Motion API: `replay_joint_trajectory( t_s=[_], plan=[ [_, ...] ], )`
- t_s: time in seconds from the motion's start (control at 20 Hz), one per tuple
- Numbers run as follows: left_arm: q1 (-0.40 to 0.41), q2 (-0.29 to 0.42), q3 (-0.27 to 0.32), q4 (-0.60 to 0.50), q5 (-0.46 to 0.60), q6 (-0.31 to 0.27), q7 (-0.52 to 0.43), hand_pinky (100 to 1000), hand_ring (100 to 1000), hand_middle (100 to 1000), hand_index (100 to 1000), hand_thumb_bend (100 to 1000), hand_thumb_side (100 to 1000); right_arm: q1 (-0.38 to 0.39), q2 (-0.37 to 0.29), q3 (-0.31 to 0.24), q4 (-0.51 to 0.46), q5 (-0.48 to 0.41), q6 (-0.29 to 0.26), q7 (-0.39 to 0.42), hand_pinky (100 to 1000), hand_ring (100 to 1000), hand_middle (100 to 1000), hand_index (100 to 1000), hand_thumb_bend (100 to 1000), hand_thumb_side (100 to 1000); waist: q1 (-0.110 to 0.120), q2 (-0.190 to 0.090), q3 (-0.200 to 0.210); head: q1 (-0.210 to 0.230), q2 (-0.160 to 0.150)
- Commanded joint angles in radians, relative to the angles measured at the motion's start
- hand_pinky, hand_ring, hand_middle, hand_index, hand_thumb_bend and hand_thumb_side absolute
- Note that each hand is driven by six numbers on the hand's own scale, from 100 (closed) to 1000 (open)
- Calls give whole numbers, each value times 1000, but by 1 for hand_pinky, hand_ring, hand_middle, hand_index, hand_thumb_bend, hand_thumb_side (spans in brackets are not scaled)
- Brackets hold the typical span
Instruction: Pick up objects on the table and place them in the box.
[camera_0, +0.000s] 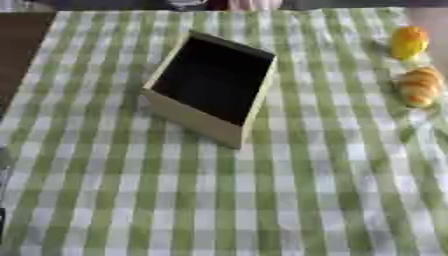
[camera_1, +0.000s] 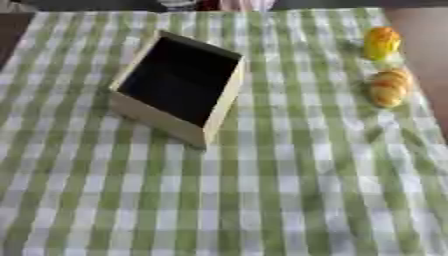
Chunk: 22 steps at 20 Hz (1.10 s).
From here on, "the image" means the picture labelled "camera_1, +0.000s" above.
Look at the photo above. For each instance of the tan cardboard box black inside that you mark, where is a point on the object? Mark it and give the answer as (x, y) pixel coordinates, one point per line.
(175, 80)

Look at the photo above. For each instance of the person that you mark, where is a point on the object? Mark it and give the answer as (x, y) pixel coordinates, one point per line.
(221, 4)

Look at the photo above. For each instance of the yellow orange toy fruit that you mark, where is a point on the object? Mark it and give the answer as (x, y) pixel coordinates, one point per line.
(381, 42)

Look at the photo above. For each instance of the tan striped toy croissant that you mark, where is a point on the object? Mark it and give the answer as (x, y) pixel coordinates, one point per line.
(389, 87)

